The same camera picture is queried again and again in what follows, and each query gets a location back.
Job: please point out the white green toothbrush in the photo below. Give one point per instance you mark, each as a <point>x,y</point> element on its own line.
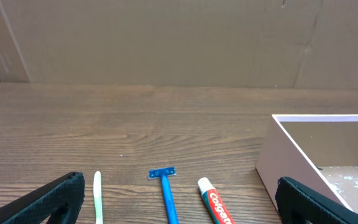
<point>97,191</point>

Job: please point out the blue disposable razor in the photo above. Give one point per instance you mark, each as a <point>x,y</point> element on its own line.
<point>163,174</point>

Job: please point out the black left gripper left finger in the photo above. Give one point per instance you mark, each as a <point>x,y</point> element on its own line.
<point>59,201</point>

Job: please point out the red white toothpaste tube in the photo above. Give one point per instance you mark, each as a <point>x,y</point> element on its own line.
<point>214,202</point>

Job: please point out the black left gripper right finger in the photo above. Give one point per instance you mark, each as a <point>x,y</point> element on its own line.
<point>299,204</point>

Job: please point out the white open cardboard box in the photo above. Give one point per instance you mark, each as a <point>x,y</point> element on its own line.
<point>318,150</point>

